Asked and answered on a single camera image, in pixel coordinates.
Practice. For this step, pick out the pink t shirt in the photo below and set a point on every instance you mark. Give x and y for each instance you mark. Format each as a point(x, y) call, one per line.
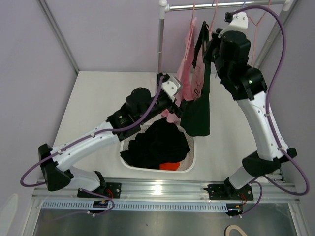
point(183, 73)

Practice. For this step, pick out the pink hanger of orange shirt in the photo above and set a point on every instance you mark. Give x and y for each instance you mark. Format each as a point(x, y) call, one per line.
point(256, 24)

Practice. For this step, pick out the pink hanger of green shirt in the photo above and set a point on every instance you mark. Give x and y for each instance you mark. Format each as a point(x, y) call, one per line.
point(215, 2)

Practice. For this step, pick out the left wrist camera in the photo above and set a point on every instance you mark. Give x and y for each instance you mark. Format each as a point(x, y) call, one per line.
point(172, 87)

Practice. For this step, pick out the orange t shirt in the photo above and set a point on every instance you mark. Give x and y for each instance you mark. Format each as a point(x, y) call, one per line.
point(169, 166)

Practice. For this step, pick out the white perforated plastic basket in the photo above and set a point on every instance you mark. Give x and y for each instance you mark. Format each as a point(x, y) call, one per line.
point(185, 165)

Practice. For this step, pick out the aluminium mounting rail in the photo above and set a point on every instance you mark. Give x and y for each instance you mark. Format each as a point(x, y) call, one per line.
point(191, 191)

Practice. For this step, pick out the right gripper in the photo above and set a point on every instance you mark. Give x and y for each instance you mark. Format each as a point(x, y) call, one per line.
point(216, 39)

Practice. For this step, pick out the beige curved object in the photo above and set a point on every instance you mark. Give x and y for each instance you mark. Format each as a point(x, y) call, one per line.
point(232, 228)

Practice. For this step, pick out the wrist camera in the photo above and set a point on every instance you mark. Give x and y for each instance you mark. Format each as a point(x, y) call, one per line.
point(236, 22)
point(172, 87)

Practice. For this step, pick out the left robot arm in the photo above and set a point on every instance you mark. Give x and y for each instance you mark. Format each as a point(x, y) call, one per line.
point(139, 107)

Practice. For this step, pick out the slotted cable duct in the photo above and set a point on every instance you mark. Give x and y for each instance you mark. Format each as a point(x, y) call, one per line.
point(136, 206)

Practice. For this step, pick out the green and white t shirt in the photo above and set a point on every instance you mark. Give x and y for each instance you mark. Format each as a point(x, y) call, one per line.
point(196, 117)

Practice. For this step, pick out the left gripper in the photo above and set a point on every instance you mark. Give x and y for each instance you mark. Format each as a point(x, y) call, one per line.
point(179, 111)

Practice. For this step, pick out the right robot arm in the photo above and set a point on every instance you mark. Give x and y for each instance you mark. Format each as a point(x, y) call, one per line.
point(269, 156)

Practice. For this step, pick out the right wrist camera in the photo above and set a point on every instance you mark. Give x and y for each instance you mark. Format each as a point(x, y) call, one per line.
point(236, 22)

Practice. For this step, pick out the metal clothes rack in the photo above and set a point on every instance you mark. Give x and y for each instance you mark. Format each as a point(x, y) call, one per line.
point(161, 37)

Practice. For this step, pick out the black t shirt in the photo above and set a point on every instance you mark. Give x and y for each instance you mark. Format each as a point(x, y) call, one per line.
point(161, 143)

